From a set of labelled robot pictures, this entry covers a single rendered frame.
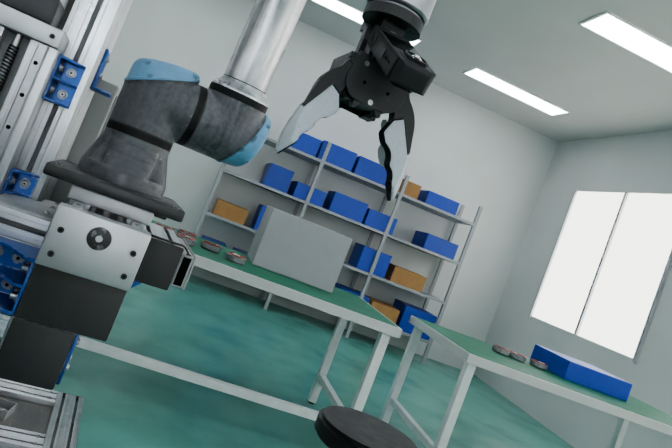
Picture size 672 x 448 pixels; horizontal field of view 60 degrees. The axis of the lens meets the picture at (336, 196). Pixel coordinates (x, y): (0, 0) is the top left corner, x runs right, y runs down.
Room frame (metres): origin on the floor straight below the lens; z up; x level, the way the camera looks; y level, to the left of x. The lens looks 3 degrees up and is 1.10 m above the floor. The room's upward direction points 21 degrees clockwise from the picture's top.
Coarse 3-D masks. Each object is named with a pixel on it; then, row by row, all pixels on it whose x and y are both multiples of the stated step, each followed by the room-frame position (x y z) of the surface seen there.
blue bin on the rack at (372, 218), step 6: (372, 210) 6.66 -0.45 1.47; (366, 216) 6.68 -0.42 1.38; (372, 216) 6.67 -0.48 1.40; (378, 216) 6.68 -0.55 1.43; (384, 216) 6.69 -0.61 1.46; (366, 222) 6.66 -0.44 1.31; (372, 222) 6.67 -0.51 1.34; (378, 222) 6.68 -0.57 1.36; (384, 222) 6.69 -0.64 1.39; (396, 222) 6.72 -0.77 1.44; (378, 228) 6.69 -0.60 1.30; (384, 228) 6.70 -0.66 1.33; (390, 228) 6.71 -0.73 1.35; (390, 234) 6.71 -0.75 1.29
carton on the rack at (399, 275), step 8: (392, 264) 6.91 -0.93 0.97; (392, 272) 6.80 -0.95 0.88; (400, 272) 6.80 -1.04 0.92; (408, 272) 6.82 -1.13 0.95; (392, 280) 6.79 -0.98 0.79; (400, 280) 6.81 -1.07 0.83; (408, 280) 6.83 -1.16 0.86; (416, 280) 6.85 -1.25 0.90; (424, 280) 6.87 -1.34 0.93; (416, 288) 6.85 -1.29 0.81
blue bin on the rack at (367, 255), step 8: (360, 248) 6.79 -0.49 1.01; (368, 248) 6.68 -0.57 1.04; (352, 256) 6.99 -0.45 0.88; (360, 256) 6.68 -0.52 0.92; (368, 256) 6.69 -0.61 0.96; (384, 256) 6.73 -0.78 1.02; (352, 264) 6.86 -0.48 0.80; (360, 264) 6.68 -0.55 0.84; (368, 264) 6.70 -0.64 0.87; (376, 264) 6.72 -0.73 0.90; (384, 264) 6.73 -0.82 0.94; (368, 272) 6.70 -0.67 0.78; (376, 272) 6.72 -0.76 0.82; (384, 272) 6.74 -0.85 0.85
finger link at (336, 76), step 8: (344, 64) 0.61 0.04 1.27; (328, 72) 0.61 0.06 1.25; (336, 72) 0.61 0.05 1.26; (344, 72) 0.61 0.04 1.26; (320, 80) 0.61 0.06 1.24; (328, 80) 0.61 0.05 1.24; (336, 80) 0.61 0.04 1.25; (344, 80) 0.61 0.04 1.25; (312, 88) 0.61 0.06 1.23; (320, 88) 0.61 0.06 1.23; (336, 88) 0.61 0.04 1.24; (312, 96) 0.60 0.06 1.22; (304, 104) 0.60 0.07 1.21
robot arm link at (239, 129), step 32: (256, 0) 1.05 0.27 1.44; (288, 0) 1.03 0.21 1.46; (256, 32) 1.03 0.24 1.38; (288, 32) 1.06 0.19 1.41; (256, 64) 1.04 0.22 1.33; (224, 96) 1.03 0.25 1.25; (256, 96) 1.05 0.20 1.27; (224, 128) 1.03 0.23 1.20; (256, 128) 1.06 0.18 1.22; (224, 160) 1.08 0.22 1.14
